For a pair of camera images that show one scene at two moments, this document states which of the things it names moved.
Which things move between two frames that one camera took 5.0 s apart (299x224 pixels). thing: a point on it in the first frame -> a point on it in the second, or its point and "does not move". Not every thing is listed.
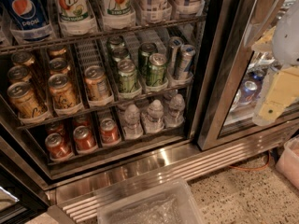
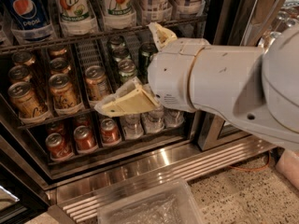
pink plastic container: (288, 161) does not move
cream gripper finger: (280, 89) -> (131, 97)
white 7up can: (119, 7) does not move
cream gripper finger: (265, 43) -> (161, 35)
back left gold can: (22, 59) does not move
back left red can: (54, 128) does not move
